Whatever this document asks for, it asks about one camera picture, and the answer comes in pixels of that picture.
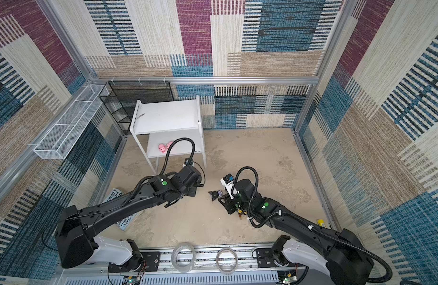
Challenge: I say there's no pink pig toy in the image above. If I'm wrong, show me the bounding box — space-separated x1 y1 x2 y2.
158 144 167 153
166 141 173 150

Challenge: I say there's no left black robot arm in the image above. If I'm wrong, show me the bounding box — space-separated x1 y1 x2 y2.
55 153 202 271

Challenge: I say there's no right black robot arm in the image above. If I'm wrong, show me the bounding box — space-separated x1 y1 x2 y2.
219 167 393 285

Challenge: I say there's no white two-tier shelf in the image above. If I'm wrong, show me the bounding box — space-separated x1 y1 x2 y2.
130 97 207 175

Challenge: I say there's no black purple bat toy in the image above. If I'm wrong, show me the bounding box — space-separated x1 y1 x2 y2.
208 190 223 201

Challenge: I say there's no clear tape roll right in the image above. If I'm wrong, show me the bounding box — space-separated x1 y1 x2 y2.
215 248 239 275

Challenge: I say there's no clear tape roll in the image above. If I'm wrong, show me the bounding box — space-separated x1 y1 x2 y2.
215 248 239 275
171 242 196 273

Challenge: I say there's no colourful children's book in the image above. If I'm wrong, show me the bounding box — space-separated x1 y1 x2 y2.
103 188 140 232

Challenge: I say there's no clear tape roll left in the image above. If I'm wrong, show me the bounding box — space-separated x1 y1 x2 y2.
171 242 196 273

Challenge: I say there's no yellow glue tube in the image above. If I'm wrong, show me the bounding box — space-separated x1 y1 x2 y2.
316 219 326 228

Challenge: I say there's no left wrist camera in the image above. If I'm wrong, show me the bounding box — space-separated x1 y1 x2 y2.
183 157 194 167

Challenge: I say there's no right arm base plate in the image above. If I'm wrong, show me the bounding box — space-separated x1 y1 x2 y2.
253 248 289 268

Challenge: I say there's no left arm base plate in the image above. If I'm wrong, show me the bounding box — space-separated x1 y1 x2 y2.
108 251 161 274

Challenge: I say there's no black wire mesh rack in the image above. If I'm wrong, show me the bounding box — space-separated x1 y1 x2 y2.
99 81 175 135

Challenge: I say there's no white wire mesh basket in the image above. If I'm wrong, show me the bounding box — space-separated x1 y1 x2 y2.
34 84 103 160

